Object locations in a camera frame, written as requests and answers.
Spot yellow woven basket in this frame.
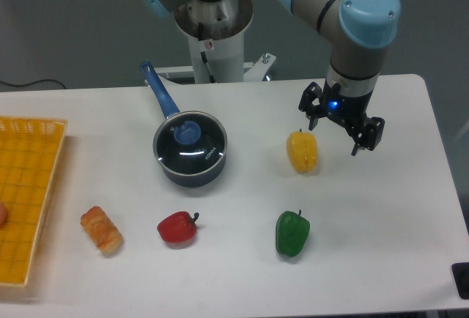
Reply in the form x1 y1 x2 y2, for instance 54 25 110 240
1 116 67 287

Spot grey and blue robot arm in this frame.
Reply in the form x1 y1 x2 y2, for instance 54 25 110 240
143 0 401 150

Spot golden bread roll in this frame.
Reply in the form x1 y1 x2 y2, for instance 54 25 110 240
81 206 124 255

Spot dark saucepan with blue handle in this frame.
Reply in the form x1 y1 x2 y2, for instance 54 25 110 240
140 62 228 188

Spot black device at table edge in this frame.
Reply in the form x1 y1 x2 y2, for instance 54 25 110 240
451 262 469 300

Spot yellow bell pepper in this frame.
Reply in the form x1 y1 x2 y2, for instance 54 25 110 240
287 130 318 174

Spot green bell pepper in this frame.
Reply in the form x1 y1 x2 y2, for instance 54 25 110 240
276 210 310 258

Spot glass lid with blue knob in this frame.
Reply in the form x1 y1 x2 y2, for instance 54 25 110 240
153 111 227 175

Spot red bell pepper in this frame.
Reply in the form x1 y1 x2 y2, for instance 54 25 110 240
157 211 199 243

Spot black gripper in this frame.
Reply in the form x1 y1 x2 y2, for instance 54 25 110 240
298 81 385 156

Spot black cable on floor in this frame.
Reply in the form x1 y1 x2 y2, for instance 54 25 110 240
0 78 67 90

